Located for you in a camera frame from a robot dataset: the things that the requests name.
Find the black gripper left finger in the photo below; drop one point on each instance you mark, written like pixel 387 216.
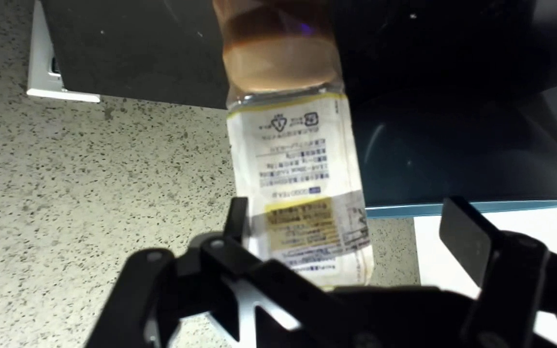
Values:
pixel 236 220

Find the stainless steel microwave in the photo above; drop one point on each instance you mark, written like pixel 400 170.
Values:
pixel 143 48

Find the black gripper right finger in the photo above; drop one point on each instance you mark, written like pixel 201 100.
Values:
pixel 480 247

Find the dark blue bowl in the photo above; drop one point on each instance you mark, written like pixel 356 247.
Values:
pixel 452 96

